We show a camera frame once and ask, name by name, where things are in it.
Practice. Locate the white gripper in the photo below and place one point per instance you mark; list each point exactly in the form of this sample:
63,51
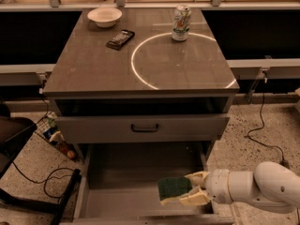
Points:
217,185

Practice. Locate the green yellow sponge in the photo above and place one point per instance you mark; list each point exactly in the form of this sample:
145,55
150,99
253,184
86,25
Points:
171,189

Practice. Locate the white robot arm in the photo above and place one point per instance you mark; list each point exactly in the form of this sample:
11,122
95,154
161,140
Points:
270,187

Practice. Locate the open grey lower drawer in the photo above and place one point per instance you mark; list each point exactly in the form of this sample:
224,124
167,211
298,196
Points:
120,185

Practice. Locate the grey drawer cabinet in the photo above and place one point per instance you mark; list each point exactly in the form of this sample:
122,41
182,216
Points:
151,75

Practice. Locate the white green soda can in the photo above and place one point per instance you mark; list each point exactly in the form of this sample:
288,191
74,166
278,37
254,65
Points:
181,21

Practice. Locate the black snack bar packet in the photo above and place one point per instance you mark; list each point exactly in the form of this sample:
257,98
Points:
118,41

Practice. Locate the black chair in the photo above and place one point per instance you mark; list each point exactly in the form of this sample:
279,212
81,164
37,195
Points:
49,171

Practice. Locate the white ceramic bowl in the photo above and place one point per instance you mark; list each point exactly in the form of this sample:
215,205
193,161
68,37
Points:
105,17

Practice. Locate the grey top drawer with handle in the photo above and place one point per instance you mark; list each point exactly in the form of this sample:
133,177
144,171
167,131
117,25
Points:
142,128

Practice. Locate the wire basket with items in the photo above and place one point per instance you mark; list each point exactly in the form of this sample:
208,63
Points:
51,134

